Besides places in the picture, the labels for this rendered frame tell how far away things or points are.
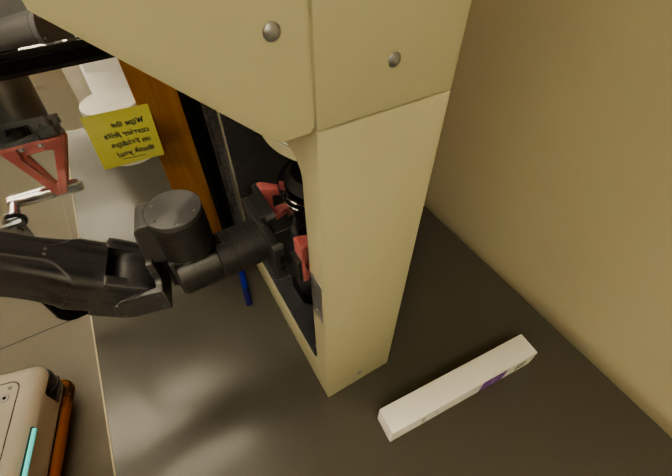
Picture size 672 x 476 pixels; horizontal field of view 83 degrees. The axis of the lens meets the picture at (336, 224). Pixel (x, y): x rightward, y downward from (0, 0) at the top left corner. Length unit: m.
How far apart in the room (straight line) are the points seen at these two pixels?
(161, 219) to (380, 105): 0.25
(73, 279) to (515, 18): 0.65
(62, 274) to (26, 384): 1.24
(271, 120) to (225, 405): 0.51
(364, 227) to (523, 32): 0.43
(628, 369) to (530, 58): 0.51
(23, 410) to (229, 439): 1.09
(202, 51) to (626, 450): 0.71
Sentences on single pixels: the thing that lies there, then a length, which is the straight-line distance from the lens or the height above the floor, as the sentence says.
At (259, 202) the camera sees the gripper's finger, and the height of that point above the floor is 1.21.
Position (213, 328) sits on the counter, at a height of 0.94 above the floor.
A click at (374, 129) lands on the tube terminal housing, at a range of 0.27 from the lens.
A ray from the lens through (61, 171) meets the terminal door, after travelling 0.58.
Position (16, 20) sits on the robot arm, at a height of 1.40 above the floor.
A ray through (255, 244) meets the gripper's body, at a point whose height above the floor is 1.20.
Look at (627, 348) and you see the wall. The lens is 0.77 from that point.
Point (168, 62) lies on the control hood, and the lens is 0.20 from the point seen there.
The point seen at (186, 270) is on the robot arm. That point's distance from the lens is 0.46.
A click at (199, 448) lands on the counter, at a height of 0.94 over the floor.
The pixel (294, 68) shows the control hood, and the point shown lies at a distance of 0.22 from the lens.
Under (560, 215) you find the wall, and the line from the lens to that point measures 0.70.
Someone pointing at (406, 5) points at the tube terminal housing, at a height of 1.47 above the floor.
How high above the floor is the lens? 1.54
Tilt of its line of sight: 47 degrees down
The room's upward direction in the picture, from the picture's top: straight up
